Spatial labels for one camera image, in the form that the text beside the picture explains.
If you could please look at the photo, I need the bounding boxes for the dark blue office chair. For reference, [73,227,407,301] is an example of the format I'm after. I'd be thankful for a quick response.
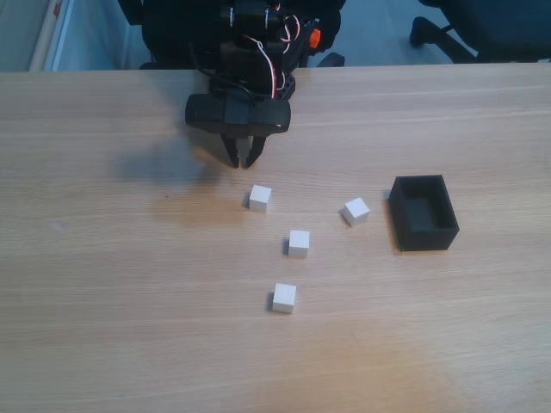
[408,0,551,65]

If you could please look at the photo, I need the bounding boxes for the black open box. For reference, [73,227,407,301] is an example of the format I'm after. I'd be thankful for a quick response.
[388,174,461,253]

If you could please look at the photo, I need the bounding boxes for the black oval camera box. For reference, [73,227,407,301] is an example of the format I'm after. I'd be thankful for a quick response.
[184,93,292,137]

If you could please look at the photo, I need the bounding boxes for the white and red servo cable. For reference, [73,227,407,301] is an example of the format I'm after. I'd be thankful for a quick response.
[240,3,303,96]

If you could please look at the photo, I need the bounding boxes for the white framed board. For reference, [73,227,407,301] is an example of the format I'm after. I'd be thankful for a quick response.
[28,0,130,72]

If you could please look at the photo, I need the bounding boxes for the white cube block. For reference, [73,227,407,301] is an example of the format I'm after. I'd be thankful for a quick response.
[271,281,298,315]
[342,196,372,227]
[287,229,312,260]
[248,184,274,213]

